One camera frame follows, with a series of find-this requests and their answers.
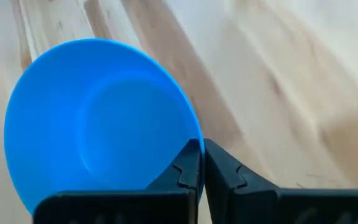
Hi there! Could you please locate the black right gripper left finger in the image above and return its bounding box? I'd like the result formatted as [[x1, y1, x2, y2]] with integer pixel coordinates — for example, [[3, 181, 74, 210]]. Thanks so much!
[[32, 138, 202, 224]]

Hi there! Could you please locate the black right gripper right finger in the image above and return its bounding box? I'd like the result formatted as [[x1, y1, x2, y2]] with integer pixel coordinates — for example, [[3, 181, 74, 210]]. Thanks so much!
[[203, 138, 358, 224]]

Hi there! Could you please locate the blue plastic mini bowl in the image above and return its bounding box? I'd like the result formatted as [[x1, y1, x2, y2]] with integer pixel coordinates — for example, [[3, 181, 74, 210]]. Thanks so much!
[[4, 37, 205, 215]]

